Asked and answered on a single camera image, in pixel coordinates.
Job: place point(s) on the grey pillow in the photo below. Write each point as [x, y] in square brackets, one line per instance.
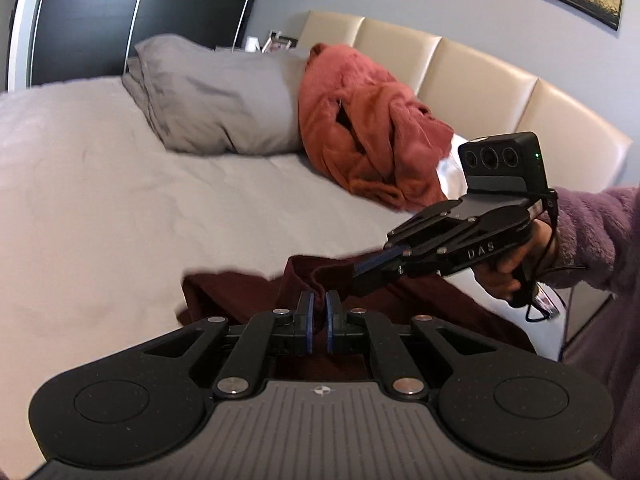
[209, 102]

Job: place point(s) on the beige padded headboard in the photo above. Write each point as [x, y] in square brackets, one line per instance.
[478, 95]

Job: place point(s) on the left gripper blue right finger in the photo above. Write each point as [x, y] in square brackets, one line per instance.
[336, 325]

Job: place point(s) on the grey bed sheet mattress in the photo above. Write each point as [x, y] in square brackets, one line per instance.
[99, 223]

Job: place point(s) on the black sliding wardrobe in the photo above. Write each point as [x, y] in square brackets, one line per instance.
[61, 40]

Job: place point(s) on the orange fleece blanket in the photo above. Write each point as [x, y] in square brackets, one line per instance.
[368, 132]

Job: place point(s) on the dark red sweater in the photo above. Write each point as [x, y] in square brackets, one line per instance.
[239, 295]

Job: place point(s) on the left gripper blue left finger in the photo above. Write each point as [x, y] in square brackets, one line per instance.
[304, 322]

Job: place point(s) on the nightstand items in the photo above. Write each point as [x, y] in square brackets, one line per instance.
[275, 41]

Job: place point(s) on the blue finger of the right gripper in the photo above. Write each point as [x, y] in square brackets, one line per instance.
[375, 262]

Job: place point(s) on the smartphone on bed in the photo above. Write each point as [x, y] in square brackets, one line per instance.
[547, 302]

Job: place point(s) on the person's right hand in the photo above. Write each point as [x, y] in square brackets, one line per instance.
[540, 251]

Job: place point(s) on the white crumpled garment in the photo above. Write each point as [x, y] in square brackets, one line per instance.
[450, 172]

